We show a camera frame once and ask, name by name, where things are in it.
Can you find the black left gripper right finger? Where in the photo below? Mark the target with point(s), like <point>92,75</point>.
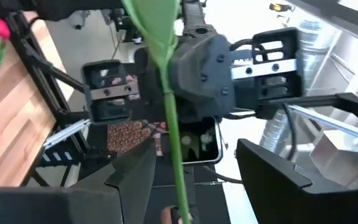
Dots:
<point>291,202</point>

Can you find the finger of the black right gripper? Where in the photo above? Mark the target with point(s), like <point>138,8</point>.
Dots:
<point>297,56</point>
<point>89,93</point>

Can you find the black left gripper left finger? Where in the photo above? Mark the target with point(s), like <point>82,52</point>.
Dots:
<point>57,205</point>

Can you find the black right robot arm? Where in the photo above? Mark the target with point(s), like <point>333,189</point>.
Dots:
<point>197,15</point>

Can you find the yellow black hanging device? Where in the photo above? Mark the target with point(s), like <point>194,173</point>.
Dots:
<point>280,7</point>

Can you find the red patterned cloth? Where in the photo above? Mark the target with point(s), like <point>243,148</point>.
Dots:
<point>126,137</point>

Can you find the silver ribbed ventilation duct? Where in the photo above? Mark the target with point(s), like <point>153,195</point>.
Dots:
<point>317,56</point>

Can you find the black aluminium rig frame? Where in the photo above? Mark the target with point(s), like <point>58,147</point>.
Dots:
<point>45,71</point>

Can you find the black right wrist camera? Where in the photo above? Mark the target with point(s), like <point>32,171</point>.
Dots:
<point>200,155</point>

